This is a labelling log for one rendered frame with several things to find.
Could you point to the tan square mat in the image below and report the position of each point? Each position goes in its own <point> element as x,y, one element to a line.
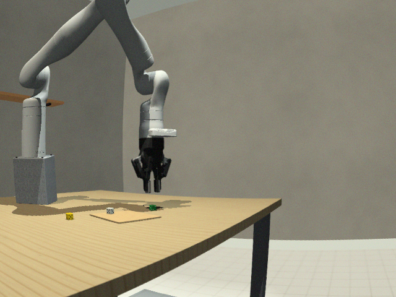
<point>125,216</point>

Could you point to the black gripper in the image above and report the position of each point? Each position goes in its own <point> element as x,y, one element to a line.
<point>151,155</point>

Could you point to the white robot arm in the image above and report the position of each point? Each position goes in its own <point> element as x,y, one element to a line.
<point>36,73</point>

